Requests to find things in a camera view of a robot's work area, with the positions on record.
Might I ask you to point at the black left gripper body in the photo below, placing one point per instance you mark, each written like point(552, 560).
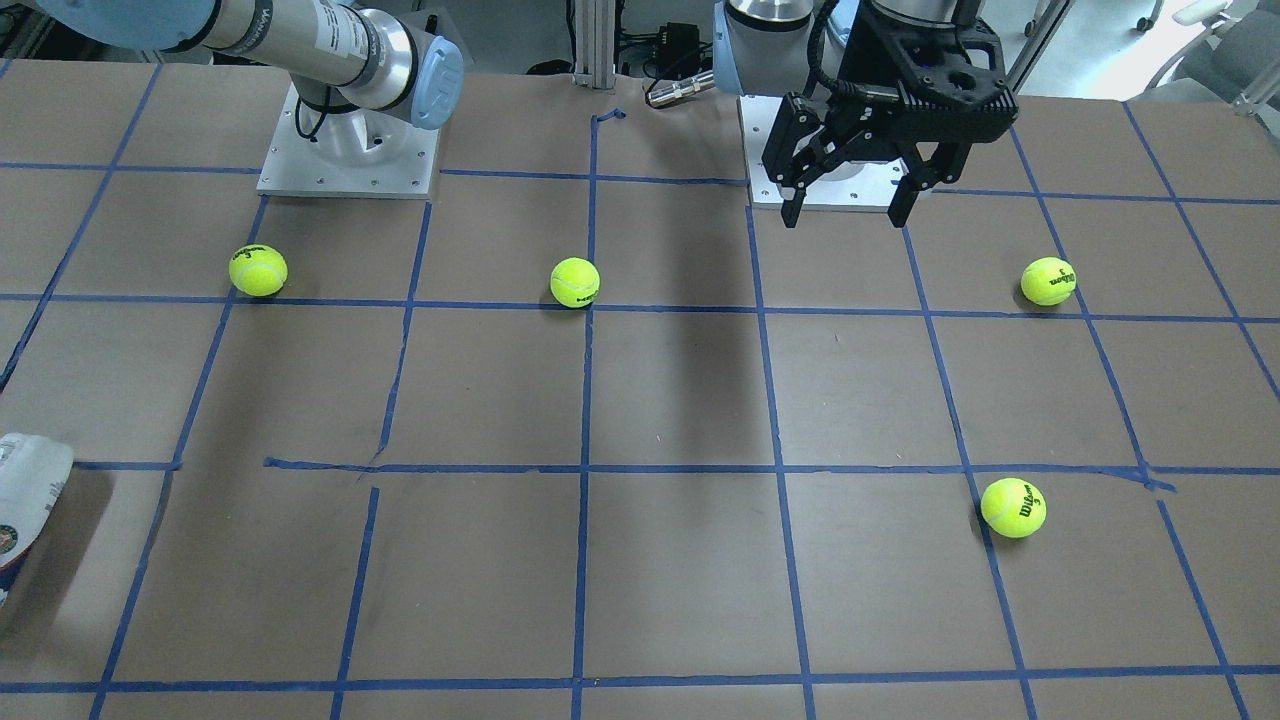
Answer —
point(868, 128)

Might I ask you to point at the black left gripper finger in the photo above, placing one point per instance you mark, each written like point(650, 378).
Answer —
point(921, 175)
point(804, 145)

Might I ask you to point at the clear tennis ball can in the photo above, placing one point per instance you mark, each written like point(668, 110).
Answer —
point(34, 470)

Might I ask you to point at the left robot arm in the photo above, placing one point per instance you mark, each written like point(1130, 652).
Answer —
point(764, 49)

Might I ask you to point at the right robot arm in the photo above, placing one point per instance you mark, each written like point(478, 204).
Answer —
point(372, 59)

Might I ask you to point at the tennis ball far corner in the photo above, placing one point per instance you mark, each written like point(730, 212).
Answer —
point(1048, 282)

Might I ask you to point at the centre tennis ball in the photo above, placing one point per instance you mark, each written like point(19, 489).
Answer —
point(574, 282)

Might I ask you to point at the tennis ball near left gripper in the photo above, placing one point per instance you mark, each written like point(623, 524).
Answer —
point(1013, 507)

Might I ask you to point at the aluminium frame post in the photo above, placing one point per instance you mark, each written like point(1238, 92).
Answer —
point(594, 43)

